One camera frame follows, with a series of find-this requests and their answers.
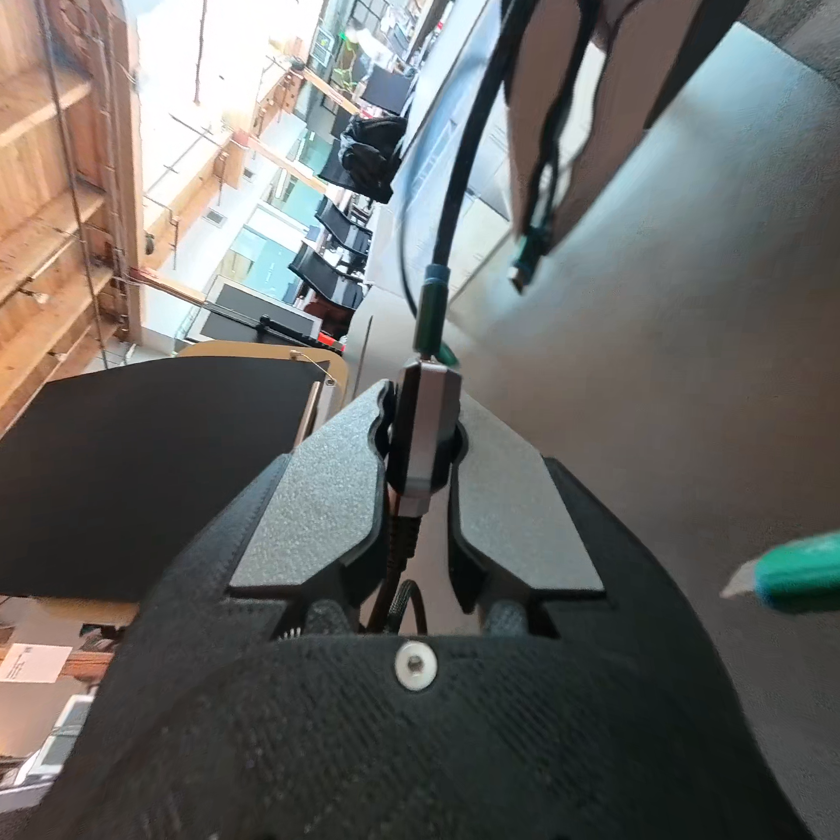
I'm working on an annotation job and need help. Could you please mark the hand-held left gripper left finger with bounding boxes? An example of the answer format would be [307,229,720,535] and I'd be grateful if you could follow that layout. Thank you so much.
[230,379,396,608]

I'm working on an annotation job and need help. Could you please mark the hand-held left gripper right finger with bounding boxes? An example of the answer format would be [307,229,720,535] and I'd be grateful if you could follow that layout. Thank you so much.
[448,399,606,614]

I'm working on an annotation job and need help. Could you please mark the black braided switch cable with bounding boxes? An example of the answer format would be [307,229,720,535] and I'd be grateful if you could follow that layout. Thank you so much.
[364,512,431,636]

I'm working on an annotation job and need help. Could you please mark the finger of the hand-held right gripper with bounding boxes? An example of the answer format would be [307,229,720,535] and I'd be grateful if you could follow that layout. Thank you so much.
[546,0,750,255]
[502,0,586,235]

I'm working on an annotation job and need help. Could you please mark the black bag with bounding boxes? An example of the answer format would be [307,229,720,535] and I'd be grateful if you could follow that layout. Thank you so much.
[317,113,409,203]

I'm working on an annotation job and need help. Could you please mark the grey framed screen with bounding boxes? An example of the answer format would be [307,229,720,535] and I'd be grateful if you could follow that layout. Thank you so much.
[185,276,324,345]

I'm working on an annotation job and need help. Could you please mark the white paper label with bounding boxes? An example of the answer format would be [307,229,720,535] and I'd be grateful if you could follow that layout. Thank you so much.
[0,643,74,685]

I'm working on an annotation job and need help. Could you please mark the black office chair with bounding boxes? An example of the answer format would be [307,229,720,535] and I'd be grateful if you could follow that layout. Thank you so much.
[287,246,366,311]
[314,196,375,256]

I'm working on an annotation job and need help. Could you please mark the black monitor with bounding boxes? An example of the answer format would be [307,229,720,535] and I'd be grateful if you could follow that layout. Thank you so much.
[0,357,332,601]

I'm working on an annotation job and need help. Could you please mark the hdmi switch box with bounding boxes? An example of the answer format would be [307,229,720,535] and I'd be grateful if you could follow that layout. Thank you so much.
[392,357,463,519]

